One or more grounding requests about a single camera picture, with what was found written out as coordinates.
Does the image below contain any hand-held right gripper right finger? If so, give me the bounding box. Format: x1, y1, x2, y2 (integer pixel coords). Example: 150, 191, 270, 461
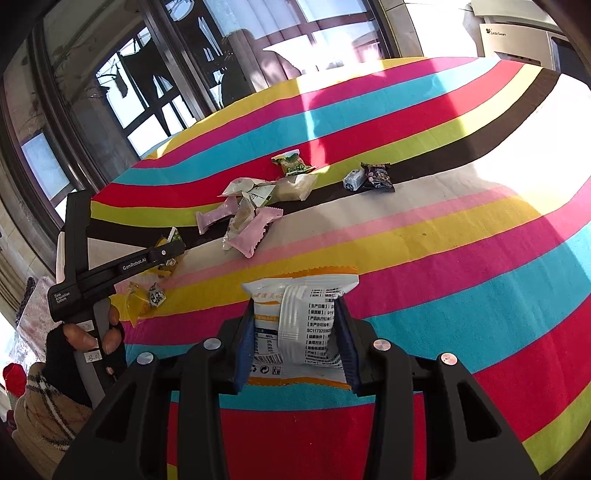
333, 298, 541, 480

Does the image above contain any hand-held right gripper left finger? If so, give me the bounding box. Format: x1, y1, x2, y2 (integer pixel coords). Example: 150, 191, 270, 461
53, 299, 259, 480

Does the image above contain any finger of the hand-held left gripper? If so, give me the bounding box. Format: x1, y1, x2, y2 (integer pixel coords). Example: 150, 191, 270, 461
145, 244, 187, 271

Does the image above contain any pink snack packet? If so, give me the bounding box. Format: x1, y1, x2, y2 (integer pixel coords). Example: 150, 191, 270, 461
229, 206, 284, 259
195, 196, 241, 236

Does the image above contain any white orange-edged snack packet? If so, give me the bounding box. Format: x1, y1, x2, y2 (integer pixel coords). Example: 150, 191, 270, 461
241, 267, 360, 392

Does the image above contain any blue white milk candy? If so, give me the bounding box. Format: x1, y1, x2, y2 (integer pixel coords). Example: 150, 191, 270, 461
342, 168, 367, 191

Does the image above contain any person's left forearm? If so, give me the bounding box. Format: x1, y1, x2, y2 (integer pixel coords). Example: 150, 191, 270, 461
11, 362, 93, 480

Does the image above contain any person's left hand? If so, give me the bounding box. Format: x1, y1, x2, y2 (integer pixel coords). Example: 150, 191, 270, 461
44, 305, 126, 409

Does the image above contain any yellow snack packet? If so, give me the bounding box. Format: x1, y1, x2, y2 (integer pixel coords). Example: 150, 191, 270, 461
124, 281, 160, 326
154, 227, 185, 278

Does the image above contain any pink patterned cloth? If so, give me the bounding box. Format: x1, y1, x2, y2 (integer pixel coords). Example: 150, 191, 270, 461
14, 276, 63, 361

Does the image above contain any clear snack packet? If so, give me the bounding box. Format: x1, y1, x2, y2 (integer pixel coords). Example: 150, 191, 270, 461
223, 196, 257, 251

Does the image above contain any white crumpled snack packet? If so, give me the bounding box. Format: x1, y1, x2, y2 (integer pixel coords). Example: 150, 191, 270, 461
218, 178, 267, 198

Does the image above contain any striped blanket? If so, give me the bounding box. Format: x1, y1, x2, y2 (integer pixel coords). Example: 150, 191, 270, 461
55, 56, 591, 480

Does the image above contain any red object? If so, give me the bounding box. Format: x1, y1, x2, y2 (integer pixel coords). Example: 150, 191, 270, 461
2, 363, 27, 398

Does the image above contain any translucent beige snack packet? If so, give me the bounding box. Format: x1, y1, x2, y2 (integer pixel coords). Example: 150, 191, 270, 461
272, 173, 319, 204

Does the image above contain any green snack packet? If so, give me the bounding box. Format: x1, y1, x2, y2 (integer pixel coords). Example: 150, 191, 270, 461
271, 150, 317, 178

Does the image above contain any black snack packet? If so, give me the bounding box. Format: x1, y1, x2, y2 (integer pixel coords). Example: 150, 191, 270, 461
360, 162, 396, 193

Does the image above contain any brown draped cloth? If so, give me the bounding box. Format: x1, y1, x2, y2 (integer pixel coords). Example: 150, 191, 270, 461
221, 28, 303, 109

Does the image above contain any white washing machine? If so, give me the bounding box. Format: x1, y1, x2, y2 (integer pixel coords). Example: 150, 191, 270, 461
468, 0, 574, 71

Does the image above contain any dark window frame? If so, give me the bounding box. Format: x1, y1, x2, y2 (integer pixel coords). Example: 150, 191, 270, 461
0, 0, 402, 232

